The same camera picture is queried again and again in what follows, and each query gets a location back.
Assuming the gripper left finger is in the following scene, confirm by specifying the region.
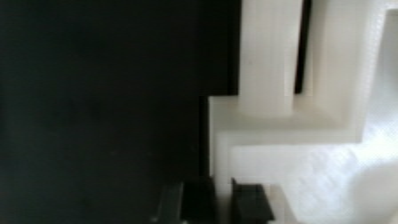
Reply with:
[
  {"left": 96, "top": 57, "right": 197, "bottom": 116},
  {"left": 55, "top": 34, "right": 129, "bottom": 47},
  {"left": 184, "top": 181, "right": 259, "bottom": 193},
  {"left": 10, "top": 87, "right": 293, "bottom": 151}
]
[{"left": 151, "top": 183, "right": 184, "bottom": 224}]

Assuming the white chair seat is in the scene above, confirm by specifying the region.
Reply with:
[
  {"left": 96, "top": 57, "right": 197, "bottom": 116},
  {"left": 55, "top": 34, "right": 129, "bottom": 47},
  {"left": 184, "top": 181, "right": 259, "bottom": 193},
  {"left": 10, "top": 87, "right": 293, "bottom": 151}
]
[{"left": 209, "top": 0, "right": 398, "bottom": 224}]

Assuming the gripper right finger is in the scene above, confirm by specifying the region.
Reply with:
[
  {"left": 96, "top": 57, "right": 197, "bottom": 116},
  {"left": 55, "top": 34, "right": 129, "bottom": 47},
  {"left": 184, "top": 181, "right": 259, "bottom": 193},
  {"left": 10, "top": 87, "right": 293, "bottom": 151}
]
[{"left": 231, "top": 182, "right": 273, "bottom": 224}]

